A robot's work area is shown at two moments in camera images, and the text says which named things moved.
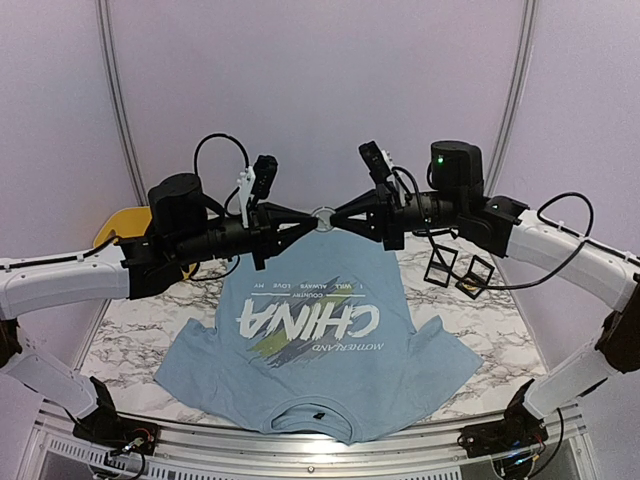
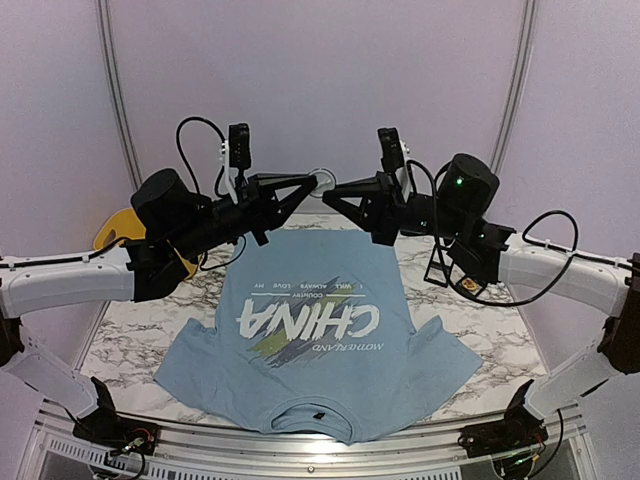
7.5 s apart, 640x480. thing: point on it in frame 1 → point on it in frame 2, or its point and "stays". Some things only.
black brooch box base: [440, 265] stays
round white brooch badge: [323, 215] → [326, 181]
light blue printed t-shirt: [324, 344] stays
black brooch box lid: [475, 277] stays
